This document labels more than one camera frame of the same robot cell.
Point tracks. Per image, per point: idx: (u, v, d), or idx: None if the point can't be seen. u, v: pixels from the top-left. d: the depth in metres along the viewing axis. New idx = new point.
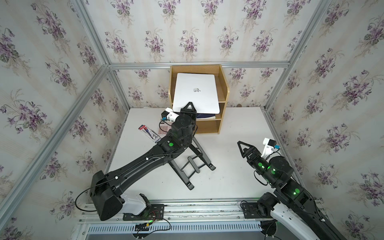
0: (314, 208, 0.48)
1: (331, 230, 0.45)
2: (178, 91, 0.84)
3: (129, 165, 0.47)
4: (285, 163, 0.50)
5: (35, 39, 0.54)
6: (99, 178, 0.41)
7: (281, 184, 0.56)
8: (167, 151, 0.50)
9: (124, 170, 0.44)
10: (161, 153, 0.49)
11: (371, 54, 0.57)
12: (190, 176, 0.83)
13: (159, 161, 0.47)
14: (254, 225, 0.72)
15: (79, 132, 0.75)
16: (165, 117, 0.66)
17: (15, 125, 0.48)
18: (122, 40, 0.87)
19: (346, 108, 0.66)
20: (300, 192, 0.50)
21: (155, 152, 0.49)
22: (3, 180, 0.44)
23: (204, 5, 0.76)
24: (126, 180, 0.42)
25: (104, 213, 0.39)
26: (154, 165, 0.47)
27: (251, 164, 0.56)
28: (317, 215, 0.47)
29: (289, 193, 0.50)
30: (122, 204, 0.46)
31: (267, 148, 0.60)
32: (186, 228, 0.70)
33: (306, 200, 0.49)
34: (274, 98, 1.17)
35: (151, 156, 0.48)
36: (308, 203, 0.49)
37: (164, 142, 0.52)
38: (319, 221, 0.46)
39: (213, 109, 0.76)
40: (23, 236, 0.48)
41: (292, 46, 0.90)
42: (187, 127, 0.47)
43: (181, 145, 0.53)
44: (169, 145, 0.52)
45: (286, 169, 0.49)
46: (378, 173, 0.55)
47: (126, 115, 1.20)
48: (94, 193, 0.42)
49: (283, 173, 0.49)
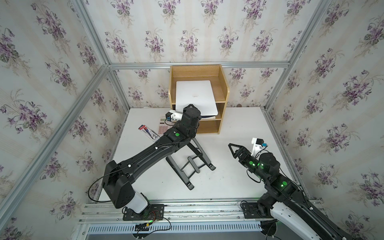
0: (302, 198, 0.51)
1: (320, 217, 0.47)
2: (178, 94, 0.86)
3: (140, 156, 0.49)
4: (272, 157, 0.55)
5: (35, 40, 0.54)
6: (112, 167, 0.43)
7: (269, 178, 0.58)
8: (175, 140, 0.53)
9: (136, 159, 0.46)
10: (170, 142, 0.52)
11: (371, 54, 0.57)
12: (190, 176, 0.83)
13: (168, 150, 0.50)
14: (254, 225, 0.72)
15: (79, 132, 0.75)
16: (169, 117, 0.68)
17: (15, 125, 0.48)
18: (122, 40, 0.87)
19: (346, 108, 0.66)
20: (288, 184, 0.54)
21: (164, 141, 0.52)
22: (3, 180, 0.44)
23: (204, 6, 0.76)
24: (138, 168, 0.44)
25: (119, 201, 0.41)
26: (163, 153, 0.49)
27: (244, 164, 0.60)
28: (305, 205, 0.49)
29: (277, 186, 0.54)
30: (132, 192, 0.44)
31: (256, 146, 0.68)
32: (186, 228, 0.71)
33: (294, 191, 0.53)
34: (274, 98, 1.17)
35: (161, 146, 0.50)
36: (296, 194, 0.52)
37: (170, 133, 0.55)
38: (307, 209, 0.49)
39: (211, 112, 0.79)
40: (23, 236, 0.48)
41: (292, 46, 0.90)
42: (197, 117, 0.52)
43: (188, 135, 0.56)
44: (175, 135, 0.55)
45: (273, 163, 0.53)
46: (378, 173, 0.55)
47: (126, 115, 1.20)
48: (107, 182, 0.44)
49: (270, 167, 0.53)
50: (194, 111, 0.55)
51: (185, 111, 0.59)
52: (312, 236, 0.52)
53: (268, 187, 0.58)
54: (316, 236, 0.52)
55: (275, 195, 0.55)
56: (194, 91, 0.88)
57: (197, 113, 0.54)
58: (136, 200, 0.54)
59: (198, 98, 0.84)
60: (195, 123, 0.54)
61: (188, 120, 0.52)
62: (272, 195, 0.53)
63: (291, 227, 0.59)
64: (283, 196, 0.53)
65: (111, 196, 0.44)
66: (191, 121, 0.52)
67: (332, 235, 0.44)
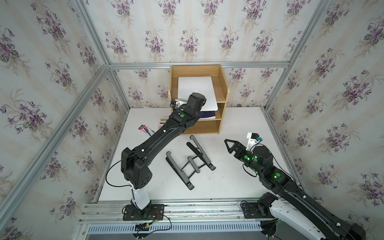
0: (295, 187, 0.52)
1: (313, 205, 0.47)
2: (180, 91, 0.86)
3: (150, 140, 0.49)
4: (265, 150, 0.56)
5: (35, 39, 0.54)
6: (128, 153, 0.46)
7: (263, 170, 0.59)
8: (181, 121, 0.55)
9: (147, 144, 0.49)
10: (176, 124, 0.54)
11: (371, 54, 0.57)
12: (190, 176, 0.83)
13: (176, 132, 0.52)
14: (254, 225, 0.72)
15: (79, 132, 0.75)
16: (174, 104, 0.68)
17: (15, 125, 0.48)
18: (122, 40, 0.87)
19: (346, 108, 0.66)
20: (281, 175, 0.55)
21: (170, 124, 0.54)
22: (3, 180, 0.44)
23: (204, 5, 0.76)
24: (151, 151, 0.47)
25: (139, 182, 0.45)
26: (172, 135, 0.51)
27: (239, 158, 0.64)
28: (298, 194, 0.50)
29: (271, 178, 0.55)
30: (150, 174, 0.48)
31: (251, 140, 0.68)
32: (186, 228, 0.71)
33: (287, 182, 0.53)
34: (274, 98, 1.17)
35: (168, 128, 0.53)
36: (289, 185, 0.53)
37: (175, 115, 0.56)
38: (300, 198, 0.49)
39: (210, 107, 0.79)
40: (23, 236, 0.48)
41: (292, 46, 0.90)
42: (202, 99, 0.57)
43: (192, 116, 0.59)
44: (180, 116, 0.56)
45: (267, 154, 0.55)
46: (378, 174, 0.55)
47: (126, 115, 1.20)
48: (126, 167, 0.48)
49: (264, 158, 0.55)
50: (199, 94, 0.59)
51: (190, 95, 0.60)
52: (310, 229, 0.51)
53: (262, 180, 0.59)
54: (314, 228, 0.51)
55: (269, 187, 0.56)
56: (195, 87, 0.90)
57: (202, 95, 0.59)
58: (141, 193, 0.55)
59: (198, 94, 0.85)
60: (201, 104, 0.58)
61: (195, 101, 0.56)
62: (267, 187, 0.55)
63: (290, 223, 0.58)
64: (276, 188, 0.55)
65: (132, 179, 0.48)
66: (198, 102, 0.56)
67: (326, 221, 0.44)
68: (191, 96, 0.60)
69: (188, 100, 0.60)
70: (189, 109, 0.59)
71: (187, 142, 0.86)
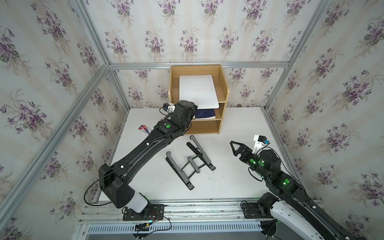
0: (304, 196, 0.50)
1: (322, 215, 0.46)
2: (181, 91, 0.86)
3: (132, 154, 0.46)
4: (273, 154, 0.54)
5: (35, 40, 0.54)
6: (106, 170, 0.42)
7: (270, 175, 0.57)
8: (166, 133, 0.50)
9: (128, 159, 0.45)
10: (161, 135, 0.50)
11: (371, 54, 0.57)
12: (190, 176, 0.83)
13: (161, 144, 0.48)
14: (254, 225, 0.72)
15: (79, 132, 0.75)
16: (166, 108, 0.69)
17: (15, 125, 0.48)
18: (122, 40, 0.87)
19: (346, 108, 0.66)
20: (290, 182, 0.53)
21: (155, 136, 0.50)
22: (3, 180, 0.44)
23: (204, 6, 0.76)
24: (132, 167, 0.43)
25: (119, 200, 0.41)
26: (157, 148, 0.47)
27: (245, 161, 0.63)
28: (308, 203, 0.48)
29: (280, 184, 0.52)
30: (131, 191, 0.44)
31: (257, 143, 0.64)
32: (186, 228, 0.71)
33: (296, 189, 0.51)
34: (274, 98, 1.17)
35: (151, 140, 0.48)
36: (298, 192, 0.50)
37: (161, 126, 0.52)
38: (310, 208, 0.47)
39: (212, 105, 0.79)
40: (23, 236, 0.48)
41: (292, 46, 0.90)
42: (189, 108, 0.53)
43: (179, 126, 0.56)
44: (166, 127, 0.52)
45: (274, 159, 0.52)
46: (378, 174, 0.55)
47: (126, 115, 1.20)
48: (104, 185, 0.43)
49: (271, 163, 0.52)
50: (186, 103, 0.54)
51: (176, 104, 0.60)
52: (312, 235, 0.52)
53: (269, 185, 0.56)
54: (316, 234, 0.51)
55: (277, 192, 0.53)
56: (197, 86, 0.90)
57: (189, 104, 0.54)
58: (133, 201, 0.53)
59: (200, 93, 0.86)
60: (189, 113, 0.54)
61: (181, 110, 0.52)
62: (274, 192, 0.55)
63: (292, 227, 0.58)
64: (285, 194, 0.52)
65: (111, 197, 0.44)
66: (185, 111, 0.52)
67: (335, 234, 0.43)
68: (177, 105, 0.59)
69: (175, 109, 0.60)
70: (176, 119, 0.55)
71: (187, 142, 0.86)
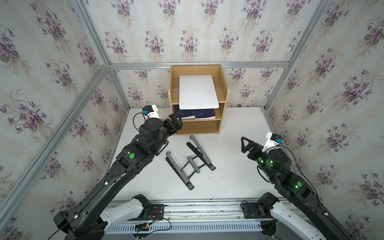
0: (317, 201, 0.46)
1: (334, 223, 0.43)
2: (181, 91, 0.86)
3: (89, 197, 0.39)
4: (282, 154, 0.50)
5: (35, 40, 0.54)
6: (60, 220, 0.37)
7: (280, 177, 0.53)
8: (130, 166, 0.42)
9: (83, 204, 0.38)
10: (123, 170, 0.41)
11: (371, 54, 0.57)
12: (190, 176, 0.83)
13: (124, 178, 0.41)
14: (254, 226, 0.71)
15: (79, 132, 0.75)
16: (146, 112, 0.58)
17: (15, 125, 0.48)
18: (122, 40, 0.87)
19: (346, 108, 0.66)
20: (303, 186, 0.49)
21: (116, 170, 0.42)
22: (3, 180, 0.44)
23: (204, 6, 0.76)
24: (88, 215, 0.37)
25: None
26: (120, 183, 0.41)
27: (254, 158, 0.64)
28: (319, 209, 0.45)
29: (291, 187, 0.48)
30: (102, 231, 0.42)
31: (269, 142, 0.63)
32: (186, 229, 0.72)
33: (309, 194, 0.47)
34: (274, 98, 1.17)
35: (111, 178, 0.41)
36: (311, 197, 0.47)
37: (124, 155, 0.44)
38: (322, 215, 0.45)
39: (211, 105, 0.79)
40: (23, 236, 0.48)
41: (292, 46, 0.90)
42: (158, 130, 0.43)
43: (147, 153, 0.45)
44: (130, 157, 0.43)
45: (284, 160, 0.48)
46: (378, 174, 0.55)
47: (126, 115, 1.20)
48: None
49: (281, 164, 0.49)
50: (154, 123, 0.44)
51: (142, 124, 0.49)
52: (313, 237, 0.52)
53: (279, 187, 0.52)
54: (316, 236, 0.51)
55: (288, 195, 0.49)
56: (198, 86, 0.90)
57: (158, 124, 0.44)
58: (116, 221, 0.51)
59: (200, 93, 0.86)
60: (158, 136, 0.44)
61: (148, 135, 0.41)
62: (283, 194, 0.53)
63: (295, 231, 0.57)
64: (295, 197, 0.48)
65: None
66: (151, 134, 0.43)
67: None
68: (142, 128, 0.42)
69: (141, 132, 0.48)
70: (143, 144, 0.47)
71: (187, 142, 0.86)
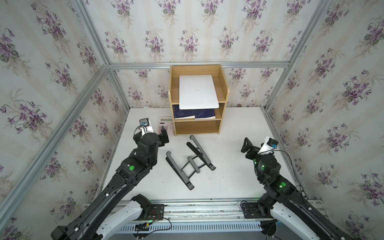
0: (300, 198, 0.51)
1: (318, 217, 0.47)
2: (181, 91, 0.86)
3: (90, 209, 0.41)
4: (273, 159, 0.55)
5: (35, 40, 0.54)
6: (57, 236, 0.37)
7: (269, 179, 0.58)
8: (129, 177, 0.45)
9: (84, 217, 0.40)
10: (123, 181, 0.45)
11: (371, 54, 0.57)
12: (190, 176, 0.83)
13: (124, 190, 0.44)
14: (254, 226, 0.71)
15: (79, 132, 0.75)
16: (144, 123, 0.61)
17: (15, 125, 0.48)
18: (122, 40, 0.87)
19: (346, 108, 0.66)
20: (287, 185, 0.55)
21: (116, 183, 0.44)
22: (3, 180, 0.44)
23: (204, 6, 0.76)
24: (88, 227, 0.39)
25: None
26: (119, 195, 0.43)
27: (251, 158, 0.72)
28: (303, 205, 0.50)
29: (277, 187, 0.55)
30: None
31: (265, 145, 0.74)
32: (186, 228, 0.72)
33: (293, 192, 0.53)
34: (274, 98, 1.17)
35: (112, 190, 0.43)
36: (295, 195, 0.52)
37: (124, 168, 0.47)
38: (306, 210, 0.49)
39: (211, 105, 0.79)
40: (23, 236, 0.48)
41: (292, 46, 0.90)
42: (155, 143, 0.47)
43: (145, 165, 0.50)
44: (129, 169, 0.47)
45: (274, 164, 0.53)
46: (378, 173, 0.55)
47: (126, 115, 1.20)
48: None
49: (271, 168, 0.53)
50: (151, 136, 0.49)
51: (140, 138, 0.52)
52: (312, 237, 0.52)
53: (266, 189, 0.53)
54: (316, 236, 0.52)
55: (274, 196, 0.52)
56: (198, 86, 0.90)
57: (154, 138, 0.49)
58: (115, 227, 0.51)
59: (200, 93, 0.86)
60: (154, 149, 0.48)
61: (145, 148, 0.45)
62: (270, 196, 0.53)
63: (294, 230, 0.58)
64: (281, 197, 0.54)
65: None
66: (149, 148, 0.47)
67: (330, 235, 0.44)
68: (140, 141, 0.47)
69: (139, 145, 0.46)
70: (141, 157, 0.49)
71: (187, 142, 0.86)
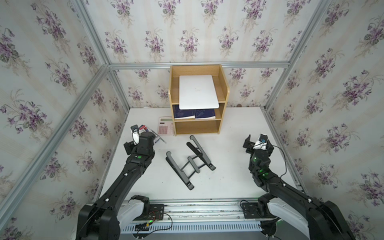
0: (278, 180, 0.60)
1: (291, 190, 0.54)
2: (181, 91, 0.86)
3: (113, 187, 0.47)
4: (264, 153, 0.63)
5: (35, 40, 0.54)
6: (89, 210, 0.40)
7: (257, 169, 0.67)
8: (140, 163, 0.56)
9: (110, 192, 0.45)
10: (135, 166, 0.55)
11: (371, 54, 0.57)
12: (190, 176, 0.83)
13: (138, 173, 0.53)
14: (254, 226, 0.71)
15: (79, 132, 0.75)
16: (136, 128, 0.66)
17: (15, 125, 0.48)
18: (122, 40, 0.87)
19: (346, 108, 0.66)
20: (269, 173, 0.65)
21: (130, 168, 0.54)
22: (3, 180, 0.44)
23: (204, 6, 0.76)
24: (117, 197, 0.44)
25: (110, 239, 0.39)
26: (134, 177, 0.52)
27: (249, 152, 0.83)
28: (279, 183, 0.58)
29: (261, 176, 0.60)
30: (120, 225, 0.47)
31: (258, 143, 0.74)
32: (186, 228, 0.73)
33: (273, 177, 0.62)
34: (274, 98, 1.17)
35: (129, 171, 0.52)
36: (274, 179, 0.61)
37: (132, 159, 0.58)
38: (281, 186, 0.57)
39: (211, 105, 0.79)
40: (23, 236, 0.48)
41: (292, 46, 0.90)
42: (152, 136, 0.62)
43: (149, 154, 0.62)
44: (137, 158, 0.58)
45: (265, 158, 0.61)
46: (378, 173, 0.55)
47: (126, 115, 1.20)
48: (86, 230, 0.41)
49: (262, 160, 0.61)
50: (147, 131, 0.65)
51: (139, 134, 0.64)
52: (299, 218, 0.52)
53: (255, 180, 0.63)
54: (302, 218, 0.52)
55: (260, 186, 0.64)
56: (198, 86, 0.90)
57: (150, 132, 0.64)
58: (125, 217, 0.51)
59: (200, 93, 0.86)
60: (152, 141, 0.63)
61: (145, 141, 0.60)
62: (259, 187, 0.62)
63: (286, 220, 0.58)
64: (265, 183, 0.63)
65: None
66: (148, 140, 0.61)
67: (299, 199, 0.49)
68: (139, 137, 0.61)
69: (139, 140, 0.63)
70: (143, 149, 0.62)
71: (187, 142, 0.86)
